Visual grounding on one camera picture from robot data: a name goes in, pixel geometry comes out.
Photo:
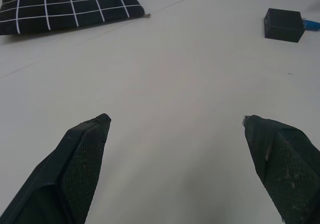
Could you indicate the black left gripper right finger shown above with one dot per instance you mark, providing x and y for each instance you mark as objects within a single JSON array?
[{"x": 290, "y": 169}]

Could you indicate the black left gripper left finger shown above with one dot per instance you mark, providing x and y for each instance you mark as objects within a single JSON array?
[{"x": 70, "y": 174}]

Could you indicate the small black box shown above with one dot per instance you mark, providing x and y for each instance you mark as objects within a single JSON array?
[{"x": 283, "y": 25}]

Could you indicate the black white-grid fabric pouch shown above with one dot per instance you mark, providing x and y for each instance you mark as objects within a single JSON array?
[{"x": 67, "y": 7}]

